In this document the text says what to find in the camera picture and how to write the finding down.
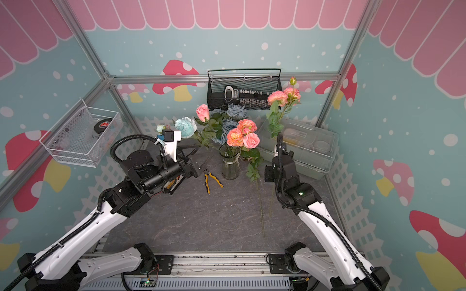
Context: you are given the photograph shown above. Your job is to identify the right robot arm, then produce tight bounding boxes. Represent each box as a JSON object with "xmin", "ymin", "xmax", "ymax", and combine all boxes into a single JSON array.
[{"xmin": 265, "ymin": 134, "xmax": 390, "ymax": 291}]

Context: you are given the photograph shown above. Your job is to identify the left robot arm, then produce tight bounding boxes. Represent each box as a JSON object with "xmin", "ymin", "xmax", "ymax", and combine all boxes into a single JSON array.
[{"xmin": 6, "ymin": 129, "xmax": 199, "ymax": 291}]

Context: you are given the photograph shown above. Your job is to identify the glass flower vase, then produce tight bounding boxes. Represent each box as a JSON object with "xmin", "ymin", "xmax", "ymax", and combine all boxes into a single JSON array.
[{"xmin": 220, "ymin": 145, "xmax": 241, "ymax": 180}]

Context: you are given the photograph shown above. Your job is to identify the yellow black pliers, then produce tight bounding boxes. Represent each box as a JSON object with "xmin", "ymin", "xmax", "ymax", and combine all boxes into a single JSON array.
[{"xmin": 203, "ymin": 170, "xmax": 225, "ymax": 195}]

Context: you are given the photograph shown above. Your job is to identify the green clear-lid storage box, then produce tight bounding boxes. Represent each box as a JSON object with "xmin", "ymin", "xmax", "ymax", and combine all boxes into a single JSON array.
[{"xmin": 254, "ymin": 113, "xmax": 340, "ymax": 181}]

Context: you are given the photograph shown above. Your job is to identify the light blue flower stem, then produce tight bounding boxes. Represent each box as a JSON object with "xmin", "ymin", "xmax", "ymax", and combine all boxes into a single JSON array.
[{"xmin": 157, "ymin": 117, "xmax": 197, "ymax": 139}]

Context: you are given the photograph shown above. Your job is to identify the pink rose stem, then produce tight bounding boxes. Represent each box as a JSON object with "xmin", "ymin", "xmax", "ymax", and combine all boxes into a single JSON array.
[{"xmin": 196, "ymin": 104, "xmax": 210, "ymax": 123}]

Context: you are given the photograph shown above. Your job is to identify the dusty blue flower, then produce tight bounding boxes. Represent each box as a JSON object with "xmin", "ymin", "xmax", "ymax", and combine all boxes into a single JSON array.
[{"xmin": 210, "ymin": 104, "xmax": 248, "ymax": 145}]

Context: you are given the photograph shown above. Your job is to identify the black red tape measure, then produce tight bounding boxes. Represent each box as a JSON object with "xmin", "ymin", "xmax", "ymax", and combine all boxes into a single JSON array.
[{"xmin": 93, "ymin": 118, "xmax": 113, "ymax": 135}]

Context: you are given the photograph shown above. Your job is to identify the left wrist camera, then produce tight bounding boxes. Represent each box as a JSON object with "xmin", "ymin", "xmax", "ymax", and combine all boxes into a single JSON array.
[{"xmin": 162, "ymin": 129, "xmax": 182, "ymax": 162}]

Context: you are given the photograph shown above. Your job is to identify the black mesh wall basket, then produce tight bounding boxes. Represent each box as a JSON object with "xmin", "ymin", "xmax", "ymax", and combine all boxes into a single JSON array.
[{"xmin": 207, "ymin": 69, "xmax": 282, "ymax": 111}]

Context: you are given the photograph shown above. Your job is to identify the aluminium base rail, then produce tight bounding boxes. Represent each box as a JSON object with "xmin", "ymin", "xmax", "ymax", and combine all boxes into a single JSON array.
[{"xmin": 63, "ymin": 251, "xmax": 376, "ymax": 291}]

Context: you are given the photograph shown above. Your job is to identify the white wire wall basket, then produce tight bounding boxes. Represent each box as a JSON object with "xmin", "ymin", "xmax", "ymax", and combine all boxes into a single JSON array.
[{"xmin": 40, "ymin": 99, "xmax": 123, "ymax": 168}]

